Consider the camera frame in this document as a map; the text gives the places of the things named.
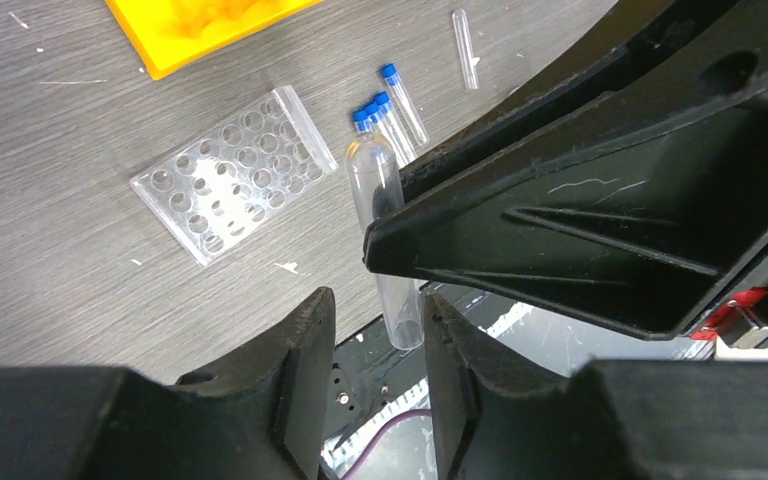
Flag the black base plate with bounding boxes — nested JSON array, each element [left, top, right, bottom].
[[322, 281, 491, 452]]

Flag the yellow test tube rack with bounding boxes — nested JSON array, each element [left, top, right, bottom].
[[106, 0, 315, 80]]

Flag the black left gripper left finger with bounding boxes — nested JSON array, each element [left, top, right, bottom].
[[0, 287, 336, 479]]

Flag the clear test tube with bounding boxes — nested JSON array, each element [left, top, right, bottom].
[[451, 9, 479, 90], [345, 128, 424, 351]]

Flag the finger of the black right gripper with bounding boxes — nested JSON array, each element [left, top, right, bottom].
[[401, 1, 768, 204], [391, 89, 768, 342]]

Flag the clear acrylic tube rack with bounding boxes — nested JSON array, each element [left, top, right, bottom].
[[130, 85, 338, 267]]

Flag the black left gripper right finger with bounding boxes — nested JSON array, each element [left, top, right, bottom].
[[422, 294, 768, 479]]

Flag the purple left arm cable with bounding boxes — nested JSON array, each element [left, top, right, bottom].
[[340, 408, 435, 480]]

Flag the blue capped tube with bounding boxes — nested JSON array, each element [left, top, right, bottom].
[[364, 100, 391, 140], [379, 63, 430, 146], [351, 108, 372, 134], [373, 91, 416, 168]]

